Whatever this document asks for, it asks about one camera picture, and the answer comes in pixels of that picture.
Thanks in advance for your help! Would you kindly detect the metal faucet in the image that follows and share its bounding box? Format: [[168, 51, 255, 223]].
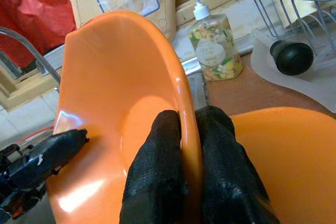
[[0, 26, 61, 93]]

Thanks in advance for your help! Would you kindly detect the thin red cable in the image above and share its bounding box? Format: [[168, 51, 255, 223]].
[[23, 126, 55, 141]]

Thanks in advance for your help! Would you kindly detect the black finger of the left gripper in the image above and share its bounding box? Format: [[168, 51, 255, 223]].
[[23, 128, 90, 178]]

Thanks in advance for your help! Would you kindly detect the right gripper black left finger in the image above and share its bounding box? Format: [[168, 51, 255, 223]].
[[119, 110, 190, 224]]

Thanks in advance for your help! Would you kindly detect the floral soap pump bottle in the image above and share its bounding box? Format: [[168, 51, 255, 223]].
[[185, 0, 244, 82]]

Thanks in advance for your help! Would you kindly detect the red plastic bag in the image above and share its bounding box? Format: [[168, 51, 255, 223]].
[[0, 0, 77, 69]]

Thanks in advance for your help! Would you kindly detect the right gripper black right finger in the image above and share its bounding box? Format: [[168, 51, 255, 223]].
[[194, 105, 281, 224]]

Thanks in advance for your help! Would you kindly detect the deep orange plate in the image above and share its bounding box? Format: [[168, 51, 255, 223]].
[[46, 10, 204, 224]]

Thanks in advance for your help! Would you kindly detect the translucent drying mat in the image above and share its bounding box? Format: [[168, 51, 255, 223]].
[[249, 31, 336, 113]]

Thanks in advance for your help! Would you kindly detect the flat orange plate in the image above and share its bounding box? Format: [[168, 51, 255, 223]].
[[229, 106, 336, 224]]

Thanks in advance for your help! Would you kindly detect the black round knob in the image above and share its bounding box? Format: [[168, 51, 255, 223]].
[[269, 39, 314, 76]]

